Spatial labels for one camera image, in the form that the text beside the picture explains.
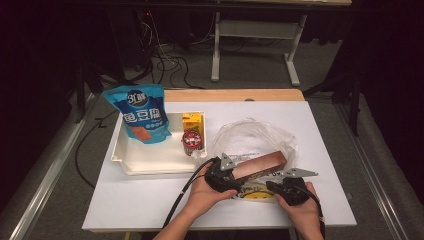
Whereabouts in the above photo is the long brown box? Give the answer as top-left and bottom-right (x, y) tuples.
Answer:
(230, 150), (289, 184)

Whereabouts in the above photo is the person's right hand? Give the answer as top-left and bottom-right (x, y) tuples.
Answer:
(274, 181), (323, 234)

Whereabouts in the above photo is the black metal stand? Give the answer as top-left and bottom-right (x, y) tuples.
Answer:
(302, 66), (366, 137)
(73, 63), (145, 124)

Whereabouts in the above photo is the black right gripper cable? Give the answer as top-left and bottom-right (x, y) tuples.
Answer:
(298, 184), (327, 240)

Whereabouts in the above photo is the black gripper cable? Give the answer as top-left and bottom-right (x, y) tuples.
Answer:
(298, 184), (327, 240)
(161, 157), (218, 230)

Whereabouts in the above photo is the white metal desk frame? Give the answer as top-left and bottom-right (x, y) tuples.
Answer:
(210, 11), (308, 87)

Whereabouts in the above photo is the white plastic tray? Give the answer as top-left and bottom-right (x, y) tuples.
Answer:
(110, 111), (208, 176)

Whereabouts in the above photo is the tangle of floor cables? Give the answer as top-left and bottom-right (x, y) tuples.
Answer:
(134, 9), (216, 90)

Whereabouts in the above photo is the blue snack pouch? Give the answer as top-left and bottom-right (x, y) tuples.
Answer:
(101, 83), (173, 145)

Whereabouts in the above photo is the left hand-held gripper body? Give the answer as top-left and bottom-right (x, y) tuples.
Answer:
(204, 152), (240, 193)

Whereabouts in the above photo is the red lidded cup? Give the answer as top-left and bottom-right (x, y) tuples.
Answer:
(181, 129), (205, 157)

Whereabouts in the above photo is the thin black floor cable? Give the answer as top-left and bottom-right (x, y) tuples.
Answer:
(74, 108), (122, 189)

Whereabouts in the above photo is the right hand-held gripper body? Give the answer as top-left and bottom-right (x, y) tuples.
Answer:
(278, 167), (319, 206)

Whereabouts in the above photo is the person's left hand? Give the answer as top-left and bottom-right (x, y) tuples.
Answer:
(186, 163), (240, 218)

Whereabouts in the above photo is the yellow drink carton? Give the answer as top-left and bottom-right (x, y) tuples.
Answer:
(181, 112), (204, 134)

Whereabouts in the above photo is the aluminium floor rail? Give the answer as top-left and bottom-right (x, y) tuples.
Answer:
(336, 103), (416, 240)
(9, 93), (98, 240)

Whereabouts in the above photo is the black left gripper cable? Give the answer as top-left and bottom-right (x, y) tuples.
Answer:
(161, 157), (218, 230)

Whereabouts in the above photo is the clear plastic bag smiley print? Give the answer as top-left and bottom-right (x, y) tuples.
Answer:
(209, 118), (298, 202)

